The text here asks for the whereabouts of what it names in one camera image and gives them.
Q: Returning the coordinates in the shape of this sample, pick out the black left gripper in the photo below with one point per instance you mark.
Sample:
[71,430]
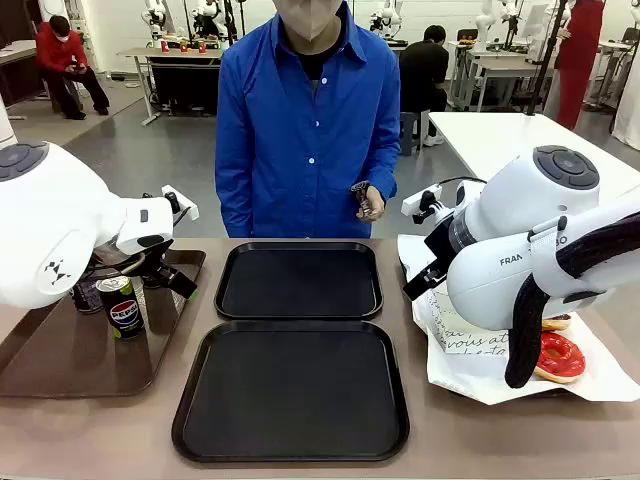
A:
[155,272]

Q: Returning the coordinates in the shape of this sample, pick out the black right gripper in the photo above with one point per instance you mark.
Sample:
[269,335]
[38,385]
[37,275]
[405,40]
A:
[440,245]

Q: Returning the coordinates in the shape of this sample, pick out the black Pepsi can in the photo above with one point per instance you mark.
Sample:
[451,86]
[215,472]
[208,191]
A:
[124,312]
[89,297]

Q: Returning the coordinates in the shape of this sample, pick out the metal tongs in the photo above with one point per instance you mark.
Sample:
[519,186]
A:
[362,196]

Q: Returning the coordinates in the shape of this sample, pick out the chocolate glazed donut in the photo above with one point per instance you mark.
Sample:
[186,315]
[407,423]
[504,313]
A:
[556,323]

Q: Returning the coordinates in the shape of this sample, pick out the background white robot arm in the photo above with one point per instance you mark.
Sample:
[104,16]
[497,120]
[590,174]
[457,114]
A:
[387,17]
[206,15]
[484,22]
[155,17]

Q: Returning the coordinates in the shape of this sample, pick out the person's right forearm blue sleeve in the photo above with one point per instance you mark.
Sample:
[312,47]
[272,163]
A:
[232,205]

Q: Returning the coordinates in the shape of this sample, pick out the person's left forearm blue sleeve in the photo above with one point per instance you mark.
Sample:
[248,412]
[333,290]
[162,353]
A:
[387,170]

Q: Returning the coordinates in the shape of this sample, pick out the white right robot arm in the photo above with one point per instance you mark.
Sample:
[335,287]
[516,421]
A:
[505,280]

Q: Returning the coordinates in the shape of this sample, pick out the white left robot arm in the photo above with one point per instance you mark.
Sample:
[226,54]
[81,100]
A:
[50,220]

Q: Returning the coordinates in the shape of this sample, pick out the person's left hand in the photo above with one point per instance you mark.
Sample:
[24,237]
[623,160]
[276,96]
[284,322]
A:
[376,206]

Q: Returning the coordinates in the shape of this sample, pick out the white printed paper box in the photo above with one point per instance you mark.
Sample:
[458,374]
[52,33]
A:
[475,342]

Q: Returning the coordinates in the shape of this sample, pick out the white printed paper sheet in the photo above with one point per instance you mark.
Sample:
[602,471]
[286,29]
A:
[470,372]

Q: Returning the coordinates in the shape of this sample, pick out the small black serving tray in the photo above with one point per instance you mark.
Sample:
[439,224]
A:
[298,282]

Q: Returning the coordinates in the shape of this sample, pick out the brown plastic tray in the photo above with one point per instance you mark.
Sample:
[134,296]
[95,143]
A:
[80,360]

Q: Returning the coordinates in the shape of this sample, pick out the grey blue stool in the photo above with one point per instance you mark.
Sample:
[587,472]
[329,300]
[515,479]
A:
[412,132]

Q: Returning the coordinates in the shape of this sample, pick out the large black serving tray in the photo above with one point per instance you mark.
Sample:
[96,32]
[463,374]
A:
[291,395]

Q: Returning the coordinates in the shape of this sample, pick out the red glazed donut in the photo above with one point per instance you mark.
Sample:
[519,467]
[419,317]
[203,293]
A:
[562,357]

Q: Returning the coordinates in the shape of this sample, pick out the large white table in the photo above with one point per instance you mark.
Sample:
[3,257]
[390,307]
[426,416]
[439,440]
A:
[490,140]

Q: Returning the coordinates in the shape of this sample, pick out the person in blue shirt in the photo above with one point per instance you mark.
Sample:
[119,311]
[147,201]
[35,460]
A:
[300,135]

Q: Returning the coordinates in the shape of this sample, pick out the background table black panel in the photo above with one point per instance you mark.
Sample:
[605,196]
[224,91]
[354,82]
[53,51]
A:
[172,75]

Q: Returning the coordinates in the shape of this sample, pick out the seated person in black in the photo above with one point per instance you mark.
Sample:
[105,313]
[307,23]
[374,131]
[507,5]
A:
[424,70]

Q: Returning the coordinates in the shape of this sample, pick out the background white work table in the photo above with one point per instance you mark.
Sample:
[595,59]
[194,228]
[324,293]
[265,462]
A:
[500,67]

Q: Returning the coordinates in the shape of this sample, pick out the seated person in red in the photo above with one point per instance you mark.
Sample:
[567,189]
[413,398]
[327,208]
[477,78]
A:
[62,60]

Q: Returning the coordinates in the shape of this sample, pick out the black tripod pole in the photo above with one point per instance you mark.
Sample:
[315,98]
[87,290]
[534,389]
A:
[546,55]

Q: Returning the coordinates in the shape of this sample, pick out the white draped cover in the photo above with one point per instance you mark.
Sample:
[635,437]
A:
[627,105]

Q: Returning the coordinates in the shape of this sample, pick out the standing person red apron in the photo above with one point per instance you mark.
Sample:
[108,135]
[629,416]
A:
[577,55]

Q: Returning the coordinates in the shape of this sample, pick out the beige side table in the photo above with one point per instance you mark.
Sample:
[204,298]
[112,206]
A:
[17,52]

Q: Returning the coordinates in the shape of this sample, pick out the beige face mask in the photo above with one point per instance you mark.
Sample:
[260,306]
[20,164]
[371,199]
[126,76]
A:
[310,17]

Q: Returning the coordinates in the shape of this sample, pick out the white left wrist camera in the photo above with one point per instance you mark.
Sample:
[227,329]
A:
[181,202]

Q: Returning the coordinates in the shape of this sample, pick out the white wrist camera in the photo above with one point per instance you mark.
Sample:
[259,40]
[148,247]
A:
[181,202]
[422,200]

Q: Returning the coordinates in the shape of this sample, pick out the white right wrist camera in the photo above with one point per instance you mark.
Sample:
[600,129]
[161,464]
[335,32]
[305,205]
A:
[422,200]

